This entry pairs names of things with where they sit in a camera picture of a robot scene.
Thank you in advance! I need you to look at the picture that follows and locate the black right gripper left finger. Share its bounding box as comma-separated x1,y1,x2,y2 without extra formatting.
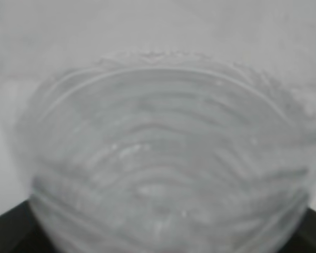
0,201,55,253

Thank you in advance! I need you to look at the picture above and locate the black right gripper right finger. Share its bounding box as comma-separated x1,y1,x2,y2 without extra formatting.
279,208,316,253

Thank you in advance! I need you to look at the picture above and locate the clear plastic water bottle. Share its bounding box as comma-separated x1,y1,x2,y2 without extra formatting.
9,54,316,252

